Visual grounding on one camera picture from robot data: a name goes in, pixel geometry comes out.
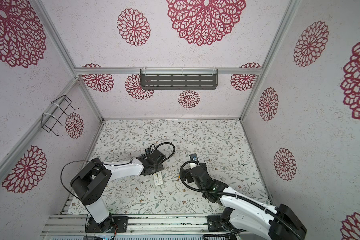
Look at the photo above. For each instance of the white remote control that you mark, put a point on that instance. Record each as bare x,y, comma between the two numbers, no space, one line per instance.
158,179

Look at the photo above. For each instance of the dark grey wall shelf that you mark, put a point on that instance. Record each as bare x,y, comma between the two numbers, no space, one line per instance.
179,80

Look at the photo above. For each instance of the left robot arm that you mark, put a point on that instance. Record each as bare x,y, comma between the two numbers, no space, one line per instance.
92,180

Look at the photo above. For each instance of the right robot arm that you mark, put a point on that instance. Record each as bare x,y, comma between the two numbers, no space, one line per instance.
241,213

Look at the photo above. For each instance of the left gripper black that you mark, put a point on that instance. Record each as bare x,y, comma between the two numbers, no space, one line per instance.
160,167

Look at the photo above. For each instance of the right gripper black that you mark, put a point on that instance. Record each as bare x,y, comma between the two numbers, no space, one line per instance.
188,173

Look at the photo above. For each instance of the black wire wall basket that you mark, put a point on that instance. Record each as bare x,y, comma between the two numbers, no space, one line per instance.
51,118

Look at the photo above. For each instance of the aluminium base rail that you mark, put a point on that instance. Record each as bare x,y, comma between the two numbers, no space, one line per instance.
75,225

